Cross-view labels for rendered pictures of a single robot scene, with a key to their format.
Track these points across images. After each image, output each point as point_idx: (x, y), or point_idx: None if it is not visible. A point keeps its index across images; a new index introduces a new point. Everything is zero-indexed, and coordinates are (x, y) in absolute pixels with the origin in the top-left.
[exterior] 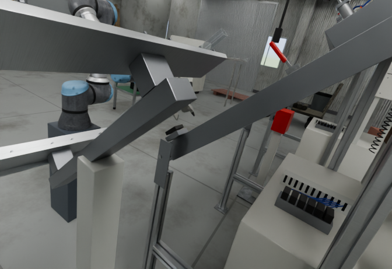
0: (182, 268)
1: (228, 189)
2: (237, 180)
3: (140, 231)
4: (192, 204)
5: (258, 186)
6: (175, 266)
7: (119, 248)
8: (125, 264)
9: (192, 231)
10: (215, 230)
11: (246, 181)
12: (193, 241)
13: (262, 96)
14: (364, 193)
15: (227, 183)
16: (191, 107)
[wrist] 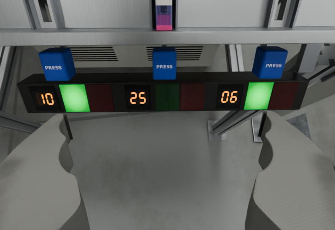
0: (239, 64)
1: (24, 118)
2: (5, 99)
3: (174, 193)
4: (75, 174)
5: (4, 56)
6: (244, 70)
7: (210, 190)
8: (216, 168)
9: (121, 139)
10: (96, 117)
11: (3, 79)
12: (133, 128)
13: None
14: None
15: (15, 123)
16: (41, 140)
